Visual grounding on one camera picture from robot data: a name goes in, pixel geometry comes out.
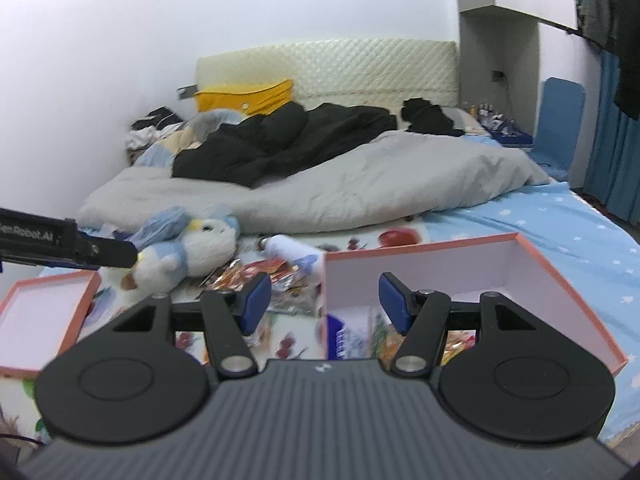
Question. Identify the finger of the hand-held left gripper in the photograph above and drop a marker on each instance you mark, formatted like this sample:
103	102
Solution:
110	252

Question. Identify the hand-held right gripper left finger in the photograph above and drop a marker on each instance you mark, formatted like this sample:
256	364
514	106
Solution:
256	302

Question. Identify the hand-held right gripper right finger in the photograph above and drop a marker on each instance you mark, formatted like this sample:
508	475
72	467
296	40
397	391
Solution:
395	302

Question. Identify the pile of snack packets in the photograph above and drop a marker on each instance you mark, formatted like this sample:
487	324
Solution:
237	277

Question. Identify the blue white snack packet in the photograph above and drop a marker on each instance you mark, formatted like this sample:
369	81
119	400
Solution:
345	337

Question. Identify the pink cardboard box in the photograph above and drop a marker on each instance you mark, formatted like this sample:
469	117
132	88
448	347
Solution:
450	270

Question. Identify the fruit print bed mat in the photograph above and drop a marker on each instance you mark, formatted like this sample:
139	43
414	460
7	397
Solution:
290	345

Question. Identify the blue plastic bag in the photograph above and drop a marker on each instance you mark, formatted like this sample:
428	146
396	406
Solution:
160	225

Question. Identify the white bottle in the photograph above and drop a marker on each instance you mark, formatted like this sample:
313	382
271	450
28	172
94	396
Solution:
287	250

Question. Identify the white blue plush penguin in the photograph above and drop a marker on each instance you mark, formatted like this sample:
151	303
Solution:
205	255

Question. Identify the pink box lid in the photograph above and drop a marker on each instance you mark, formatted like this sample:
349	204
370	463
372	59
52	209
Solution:
40	320

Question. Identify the brown cardboard box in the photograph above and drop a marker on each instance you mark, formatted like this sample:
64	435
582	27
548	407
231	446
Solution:
132	156

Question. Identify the light blue patterned quilt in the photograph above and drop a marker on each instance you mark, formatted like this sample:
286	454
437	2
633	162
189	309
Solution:
165	147

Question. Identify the grey blanket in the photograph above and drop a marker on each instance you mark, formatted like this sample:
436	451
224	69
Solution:
375	185

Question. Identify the heap of clothes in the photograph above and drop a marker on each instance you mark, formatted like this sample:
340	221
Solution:
150	127

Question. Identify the black clothing heap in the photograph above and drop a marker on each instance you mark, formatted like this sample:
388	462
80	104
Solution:
280	140

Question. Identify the small black garment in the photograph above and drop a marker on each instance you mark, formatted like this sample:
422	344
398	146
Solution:
430	117

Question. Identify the yellow pillow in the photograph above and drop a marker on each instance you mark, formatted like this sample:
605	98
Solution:
240	97

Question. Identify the blue tray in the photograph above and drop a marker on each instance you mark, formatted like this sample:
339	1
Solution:
510	135

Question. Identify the row of small bottles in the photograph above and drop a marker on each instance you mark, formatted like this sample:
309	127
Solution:
485	111

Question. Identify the cream quilted headboard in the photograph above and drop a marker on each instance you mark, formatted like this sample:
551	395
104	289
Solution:
375	65

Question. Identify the blue chair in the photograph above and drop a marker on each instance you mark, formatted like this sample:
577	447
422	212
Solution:
560	120

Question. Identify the blue curtain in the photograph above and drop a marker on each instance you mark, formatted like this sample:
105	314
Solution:
610	160

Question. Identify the black hanging jacket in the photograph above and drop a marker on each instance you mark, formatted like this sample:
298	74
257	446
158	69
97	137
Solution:
630	60

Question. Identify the grey hanging jacket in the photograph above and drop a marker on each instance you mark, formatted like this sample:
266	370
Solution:
597	5

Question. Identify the grey wall plate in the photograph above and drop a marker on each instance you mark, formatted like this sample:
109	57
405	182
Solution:
186	92

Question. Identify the black wall socket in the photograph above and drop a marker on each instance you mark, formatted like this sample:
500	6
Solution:
498	75

